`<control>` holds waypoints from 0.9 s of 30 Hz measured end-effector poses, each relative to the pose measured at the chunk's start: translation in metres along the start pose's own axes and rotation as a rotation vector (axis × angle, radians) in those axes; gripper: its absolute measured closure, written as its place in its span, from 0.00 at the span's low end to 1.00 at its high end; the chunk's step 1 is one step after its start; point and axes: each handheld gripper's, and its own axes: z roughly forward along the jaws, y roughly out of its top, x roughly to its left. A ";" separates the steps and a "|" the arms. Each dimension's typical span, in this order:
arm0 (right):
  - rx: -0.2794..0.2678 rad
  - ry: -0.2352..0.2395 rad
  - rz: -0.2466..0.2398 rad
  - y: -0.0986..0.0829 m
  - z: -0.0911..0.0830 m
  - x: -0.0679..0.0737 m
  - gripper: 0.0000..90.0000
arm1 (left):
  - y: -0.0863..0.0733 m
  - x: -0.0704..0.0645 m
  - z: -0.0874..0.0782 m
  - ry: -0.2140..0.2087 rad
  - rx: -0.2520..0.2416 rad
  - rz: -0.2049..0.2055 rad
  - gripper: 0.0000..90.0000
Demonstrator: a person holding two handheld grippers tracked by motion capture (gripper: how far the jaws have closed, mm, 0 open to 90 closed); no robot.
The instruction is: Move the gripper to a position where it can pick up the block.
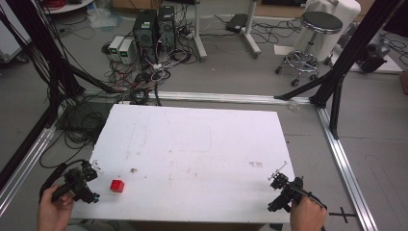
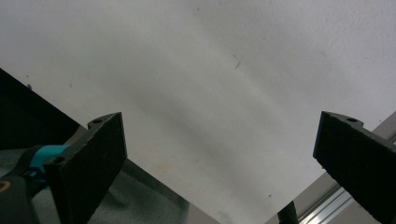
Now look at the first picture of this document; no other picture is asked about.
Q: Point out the round white table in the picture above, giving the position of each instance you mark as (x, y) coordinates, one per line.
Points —
(69, 6)

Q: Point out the white covered object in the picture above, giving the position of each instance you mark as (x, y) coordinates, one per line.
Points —
(333, 8)

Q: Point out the black device on white board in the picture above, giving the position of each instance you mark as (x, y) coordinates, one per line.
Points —
(372, 59)

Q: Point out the white stand leg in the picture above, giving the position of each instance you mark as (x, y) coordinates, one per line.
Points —
(199, 38)
(250, 32)

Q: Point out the red cube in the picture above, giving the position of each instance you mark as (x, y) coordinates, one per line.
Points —
(117, 186)

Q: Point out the person's right hand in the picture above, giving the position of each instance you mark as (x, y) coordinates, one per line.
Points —
(308, 215)

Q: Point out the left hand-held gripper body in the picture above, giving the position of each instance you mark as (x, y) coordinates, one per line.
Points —
(78, 184)

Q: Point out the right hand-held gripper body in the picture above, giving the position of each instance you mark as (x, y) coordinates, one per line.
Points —
(287, 192)

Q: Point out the clear plastic bag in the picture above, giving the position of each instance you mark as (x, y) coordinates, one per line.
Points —
(102, 17)

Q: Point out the person's left hand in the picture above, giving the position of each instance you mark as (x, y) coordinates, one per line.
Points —
(53, 211)

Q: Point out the flat black box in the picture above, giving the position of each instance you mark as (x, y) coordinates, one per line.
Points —
(236, 23)

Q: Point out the white power strip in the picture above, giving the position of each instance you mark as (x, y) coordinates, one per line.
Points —
(158, 66)

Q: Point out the round black chrome stool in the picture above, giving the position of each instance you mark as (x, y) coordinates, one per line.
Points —
(320, 22)

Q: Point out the white bench power supply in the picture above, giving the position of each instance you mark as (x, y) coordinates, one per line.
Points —
(126, 51)
(114, 46)

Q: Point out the black computer tower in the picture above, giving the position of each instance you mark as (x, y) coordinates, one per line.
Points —
(166, 27)
(145, 32)

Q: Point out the aluminium floor rail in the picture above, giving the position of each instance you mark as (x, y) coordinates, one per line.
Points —
(346, 170)
(224, 97)
(25, 170)

